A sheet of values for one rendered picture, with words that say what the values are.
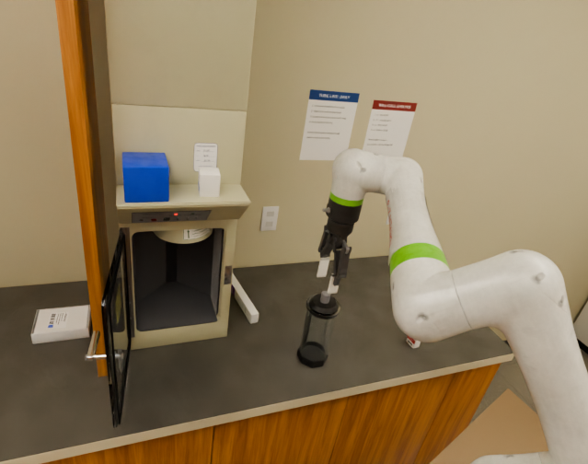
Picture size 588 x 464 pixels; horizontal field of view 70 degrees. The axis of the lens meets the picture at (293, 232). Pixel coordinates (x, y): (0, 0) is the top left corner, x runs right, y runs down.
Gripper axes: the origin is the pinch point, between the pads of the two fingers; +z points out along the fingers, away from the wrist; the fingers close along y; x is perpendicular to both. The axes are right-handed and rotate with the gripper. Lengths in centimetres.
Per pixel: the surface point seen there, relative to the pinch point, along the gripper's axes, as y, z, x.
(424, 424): 13, 69, 52
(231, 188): -11.5, -24.3, -29.0
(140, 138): -15, -36, -52
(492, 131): -58, -32, 105
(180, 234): -16.9, -7.4, -41.3
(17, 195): -57, -1, -89
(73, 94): -6, -48, -65
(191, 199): -5.1, -24.2, -40.4
